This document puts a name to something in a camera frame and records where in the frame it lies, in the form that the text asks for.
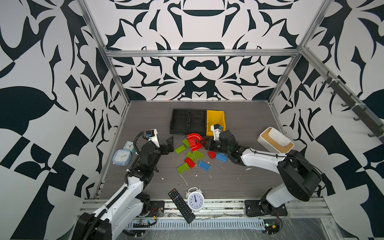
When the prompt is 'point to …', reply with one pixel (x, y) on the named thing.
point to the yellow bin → (214, 117)
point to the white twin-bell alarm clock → (195, 199)
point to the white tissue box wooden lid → (272, 138)
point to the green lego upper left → (180, 149)
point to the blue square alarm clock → (121, 157)
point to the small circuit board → (271, 226)
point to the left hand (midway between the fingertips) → (165, 135)
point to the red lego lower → (191, 163)
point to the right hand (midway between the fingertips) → (200, 140)
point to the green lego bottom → (183, 168)
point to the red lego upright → (212, 154)
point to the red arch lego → (195, 140)
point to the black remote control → (183, 208)
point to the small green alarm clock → (129, 145)
